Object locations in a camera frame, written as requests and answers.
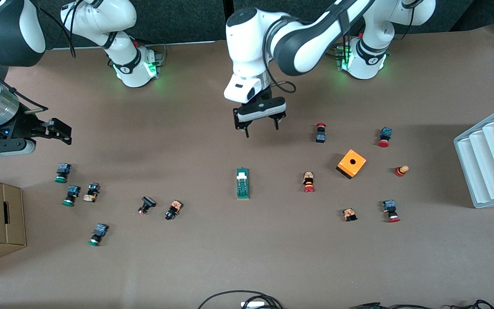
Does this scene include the black thin cable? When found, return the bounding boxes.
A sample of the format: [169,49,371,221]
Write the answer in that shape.
[451,300,494,309]
[350,302,428,309]

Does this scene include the black beige contact block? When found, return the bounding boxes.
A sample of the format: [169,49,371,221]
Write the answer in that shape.
[83,182,100,203]

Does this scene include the black push button orange body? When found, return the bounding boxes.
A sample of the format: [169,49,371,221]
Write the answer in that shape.
[165,200,183,221]

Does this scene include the black looped cable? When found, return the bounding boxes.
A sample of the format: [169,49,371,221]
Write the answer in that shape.
[198,291,284,309]

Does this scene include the grey ribbed plastic tray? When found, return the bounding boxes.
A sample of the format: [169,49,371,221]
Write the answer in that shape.
[453,102,494,209]

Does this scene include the green push button blue body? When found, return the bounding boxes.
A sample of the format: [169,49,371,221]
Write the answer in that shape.
[55,163,72,184]
[88,223,109,247]
[62,185,81,207]

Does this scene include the black right base cable bundle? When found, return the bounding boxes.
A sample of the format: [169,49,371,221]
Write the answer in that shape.
[136,39,167,67]

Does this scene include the black square push button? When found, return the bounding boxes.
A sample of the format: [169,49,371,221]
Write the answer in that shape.
[138,196,157,215]

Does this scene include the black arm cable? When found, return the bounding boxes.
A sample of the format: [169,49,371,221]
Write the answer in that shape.
[0,0,80,112]
[262,21,297,94]

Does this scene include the red push button orange body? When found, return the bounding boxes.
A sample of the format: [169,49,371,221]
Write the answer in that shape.
[302,171,316,193]

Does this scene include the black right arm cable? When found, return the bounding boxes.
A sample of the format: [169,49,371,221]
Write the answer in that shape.
[0,0,80,112]

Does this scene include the orange button enclosure box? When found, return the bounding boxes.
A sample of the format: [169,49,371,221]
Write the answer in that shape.
[336,149,367,180]

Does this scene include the brown paper table cover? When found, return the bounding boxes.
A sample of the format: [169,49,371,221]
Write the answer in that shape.
[0,24,494,309]

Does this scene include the red push button blue body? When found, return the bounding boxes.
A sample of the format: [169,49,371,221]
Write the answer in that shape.
[378,127,393,148]
[383,200,401,223]

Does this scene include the green load switch white handle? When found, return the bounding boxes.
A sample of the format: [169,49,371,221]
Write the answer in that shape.
[236,167,250,200]

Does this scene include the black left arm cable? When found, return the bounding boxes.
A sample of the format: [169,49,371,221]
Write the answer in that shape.
[262,21,297,94]

